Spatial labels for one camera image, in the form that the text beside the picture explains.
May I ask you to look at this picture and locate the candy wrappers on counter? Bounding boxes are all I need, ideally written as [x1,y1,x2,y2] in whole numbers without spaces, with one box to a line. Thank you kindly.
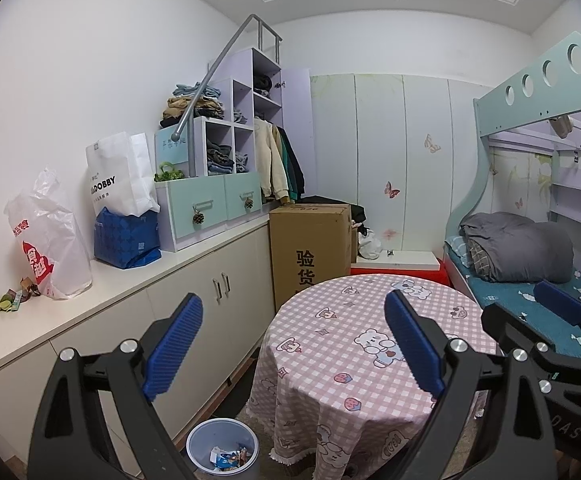
[0,278,41,312]

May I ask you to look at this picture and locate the cream hanging jacket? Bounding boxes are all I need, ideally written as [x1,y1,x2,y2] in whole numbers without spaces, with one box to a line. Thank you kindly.
[254,117,290,204]

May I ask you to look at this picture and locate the mint green bunk bed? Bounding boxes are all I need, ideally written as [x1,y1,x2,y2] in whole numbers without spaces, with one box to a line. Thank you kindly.
[447,32,581,300]

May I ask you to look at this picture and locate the white paper shopping bag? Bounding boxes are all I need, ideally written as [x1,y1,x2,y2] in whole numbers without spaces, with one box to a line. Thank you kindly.
[85,132,160,217]

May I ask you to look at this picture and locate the blue grey trash bin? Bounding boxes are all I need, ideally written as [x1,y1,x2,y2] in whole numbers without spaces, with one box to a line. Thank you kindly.
[185,418,260,480]

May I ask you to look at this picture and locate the teal patterned bed sheet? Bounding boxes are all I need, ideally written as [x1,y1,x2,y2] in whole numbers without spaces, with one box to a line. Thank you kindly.
[443,235,581,358]

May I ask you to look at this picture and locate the mint green drawer unit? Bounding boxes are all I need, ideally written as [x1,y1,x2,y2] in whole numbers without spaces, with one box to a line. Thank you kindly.
[156,172,262,252]

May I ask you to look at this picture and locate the blue shopping bag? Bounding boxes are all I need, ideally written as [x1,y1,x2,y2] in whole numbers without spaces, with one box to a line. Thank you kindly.
[94,208,161,270]

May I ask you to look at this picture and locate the cream low cabinet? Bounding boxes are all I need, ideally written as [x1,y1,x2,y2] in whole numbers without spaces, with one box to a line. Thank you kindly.
[0,217,275,463]

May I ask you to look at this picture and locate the green plant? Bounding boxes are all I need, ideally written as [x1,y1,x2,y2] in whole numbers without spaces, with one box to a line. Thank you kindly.
[154,162,185,182]

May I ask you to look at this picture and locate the pink checkered tablecloth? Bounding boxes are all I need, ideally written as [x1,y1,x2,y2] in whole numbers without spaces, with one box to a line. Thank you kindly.
[247,274,496,479]

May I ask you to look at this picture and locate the white red plastic bag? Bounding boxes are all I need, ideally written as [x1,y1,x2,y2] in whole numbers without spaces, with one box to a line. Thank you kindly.
[4,169,92,300]

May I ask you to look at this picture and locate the brown cardboard box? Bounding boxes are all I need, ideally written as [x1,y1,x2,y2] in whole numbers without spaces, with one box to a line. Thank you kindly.
[269,204,352,307]

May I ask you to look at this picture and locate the folded clothes pile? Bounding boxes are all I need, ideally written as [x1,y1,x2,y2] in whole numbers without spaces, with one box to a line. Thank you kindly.
[159,81,226,130]

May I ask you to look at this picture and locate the dark green hanging garment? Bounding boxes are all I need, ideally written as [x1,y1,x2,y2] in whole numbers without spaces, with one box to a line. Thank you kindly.
[277,127,305,202]

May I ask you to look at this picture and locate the grey folded blanket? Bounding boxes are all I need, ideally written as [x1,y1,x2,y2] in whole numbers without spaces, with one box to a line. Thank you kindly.
[459,211,573,284]

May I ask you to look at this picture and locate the lavender shelf unit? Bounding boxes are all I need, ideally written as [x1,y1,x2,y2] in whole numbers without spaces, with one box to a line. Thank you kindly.
[154,48,314,196]

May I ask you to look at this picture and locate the metal handrail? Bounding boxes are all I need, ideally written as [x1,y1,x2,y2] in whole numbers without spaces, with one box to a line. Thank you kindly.
[171,13,284,143]

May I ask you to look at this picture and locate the white plastic bag on floor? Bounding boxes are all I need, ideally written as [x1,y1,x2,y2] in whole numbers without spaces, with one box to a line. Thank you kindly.
[357,229,383,260]

